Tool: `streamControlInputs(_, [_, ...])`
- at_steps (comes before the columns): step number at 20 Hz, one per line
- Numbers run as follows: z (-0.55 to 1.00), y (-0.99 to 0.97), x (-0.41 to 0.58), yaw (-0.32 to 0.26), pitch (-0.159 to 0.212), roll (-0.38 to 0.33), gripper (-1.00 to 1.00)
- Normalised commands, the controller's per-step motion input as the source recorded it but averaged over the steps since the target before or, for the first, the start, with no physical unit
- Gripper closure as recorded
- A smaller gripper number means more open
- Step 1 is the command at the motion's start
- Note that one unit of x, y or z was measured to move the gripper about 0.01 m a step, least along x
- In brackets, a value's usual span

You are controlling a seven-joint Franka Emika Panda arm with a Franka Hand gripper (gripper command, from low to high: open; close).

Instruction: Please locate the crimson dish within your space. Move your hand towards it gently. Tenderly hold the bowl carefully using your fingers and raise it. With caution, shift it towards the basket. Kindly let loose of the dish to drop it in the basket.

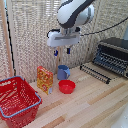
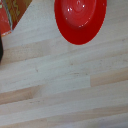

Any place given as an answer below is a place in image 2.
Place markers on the red plastic dish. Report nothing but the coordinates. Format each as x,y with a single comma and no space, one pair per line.
80,20

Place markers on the blue mug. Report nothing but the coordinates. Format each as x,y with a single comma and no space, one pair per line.
1,48

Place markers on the red yellow food box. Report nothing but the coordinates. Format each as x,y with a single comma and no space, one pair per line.
10,13

